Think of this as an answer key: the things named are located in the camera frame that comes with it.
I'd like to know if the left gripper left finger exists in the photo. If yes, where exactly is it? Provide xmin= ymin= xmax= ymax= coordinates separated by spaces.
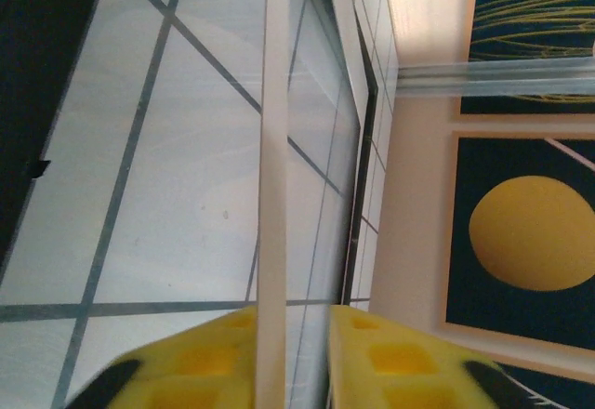
xmin=68 ymin=306 xmax=259 ymax=409

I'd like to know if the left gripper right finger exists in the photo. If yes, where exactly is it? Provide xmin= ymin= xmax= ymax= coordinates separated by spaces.
xmin=327 ymin=305 xmax=525 ymax=409

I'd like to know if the aluminium corner post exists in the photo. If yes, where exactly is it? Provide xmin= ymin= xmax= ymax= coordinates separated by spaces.
xmin=394 ymin=55 xmax=595 ymax=101

